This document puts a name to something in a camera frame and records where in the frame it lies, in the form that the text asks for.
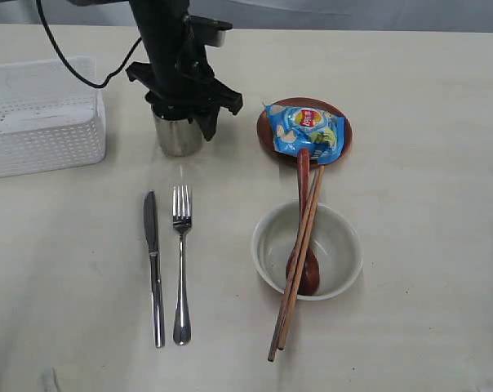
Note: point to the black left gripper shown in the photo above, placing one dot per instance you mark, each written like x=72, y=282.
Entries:
x=185, y=78

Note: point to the silver metal cup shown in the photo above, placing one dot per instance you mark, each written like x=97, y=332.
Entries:
x=178, y=134

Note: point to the brown round plate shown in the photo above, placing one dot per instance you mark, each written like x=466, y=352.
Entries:
x=265, y=135

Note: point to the silver metal fork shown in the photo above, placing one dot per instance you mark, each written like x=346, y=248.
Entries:
x=182, y=223

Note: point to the silver table knife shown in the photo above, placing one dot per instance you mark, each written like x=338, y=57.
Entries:
x=151, y=236

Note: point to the blue chips bag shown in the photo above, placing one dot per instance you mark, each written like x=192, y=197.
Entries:
x=294, y=128

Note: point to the white perforated plastic basket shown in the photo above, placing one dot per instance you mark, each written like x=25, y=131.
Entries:
x=49, y=120

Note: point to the white bowl with black pattern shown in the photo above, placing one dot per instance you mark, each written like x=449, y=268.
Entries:
x=334, y=242

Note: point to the brown wooden chopstick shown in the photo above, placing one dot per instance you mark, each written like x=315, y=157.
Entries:
x=298, y=259
x=303, y=177

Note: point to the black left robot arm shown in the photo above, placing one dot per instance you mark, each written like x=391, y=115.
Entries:
x=161, y=25

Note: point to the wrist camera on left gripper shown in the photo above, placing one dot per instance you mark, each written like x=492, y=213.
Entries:
x=205, y=32

